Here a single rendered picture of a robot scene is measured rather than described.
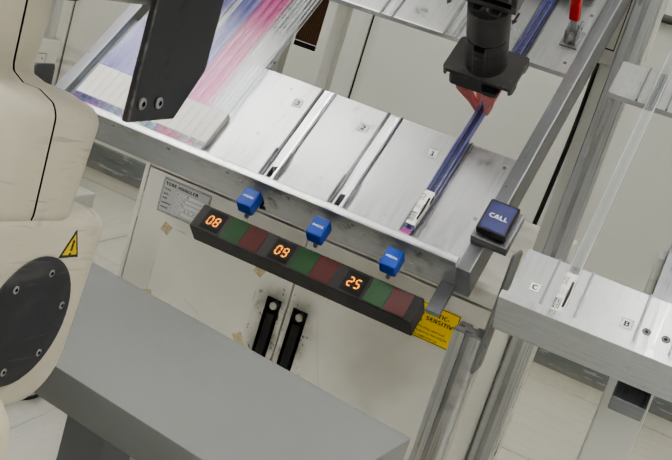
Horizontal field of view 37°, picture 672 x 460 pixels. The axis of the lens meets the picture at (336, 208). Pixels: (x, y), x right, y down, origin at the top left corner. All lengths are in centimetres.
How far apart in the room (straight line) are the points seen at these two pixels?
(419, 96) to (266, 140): 195
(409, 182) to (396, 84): 202
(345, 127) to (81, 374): 61
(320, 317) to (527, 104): 169
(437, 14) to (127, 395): 85
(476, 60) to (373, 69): 208
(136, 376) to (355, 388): 76
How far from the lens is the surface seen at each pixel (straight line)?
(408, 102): 337
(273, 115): 147
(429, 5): 161
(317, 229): 132
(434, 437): 136
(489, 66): 134
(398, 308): 127
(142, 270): 189
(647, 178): 320
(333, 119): 145
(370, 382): 171
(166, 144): 144
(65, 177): 75
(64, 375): 100
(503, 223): 128
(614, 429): 140
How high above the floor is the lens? 104
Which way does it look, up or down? 14 degrees down
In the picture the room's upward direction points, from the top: 17 degrees clockwise
